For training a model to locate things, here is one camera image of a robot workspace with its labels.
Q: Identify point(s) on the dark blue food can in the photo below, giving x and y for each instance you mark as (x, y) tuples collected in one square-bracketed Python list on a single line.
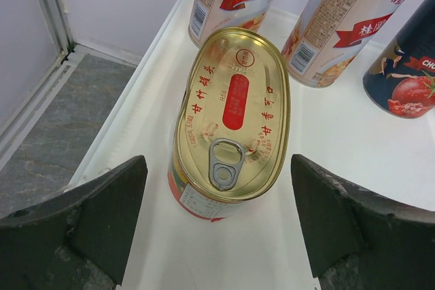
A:
[(401, 80)]

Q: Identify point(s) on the red green tin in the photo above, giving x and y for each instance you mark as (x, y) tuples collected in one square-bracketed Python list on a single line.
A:
[(232, 130)]

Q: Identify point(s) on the aluminium frame rail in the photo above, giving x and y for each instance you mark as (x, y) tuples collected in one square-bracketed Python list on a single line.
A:
[(35, 39)]

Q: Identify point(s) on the orange label white-lid can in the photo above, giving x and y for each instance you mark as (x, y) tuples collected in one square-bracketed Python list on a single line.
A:
[(329, 34)]

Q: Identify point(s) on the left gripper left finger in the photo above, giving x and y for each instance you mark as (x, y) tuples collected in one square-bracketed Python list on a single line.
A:
[(80, 239)]

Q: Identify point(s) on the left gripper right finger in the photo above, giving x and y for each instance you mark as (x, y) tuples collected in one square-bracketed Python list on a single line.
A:
[(359, 239)]

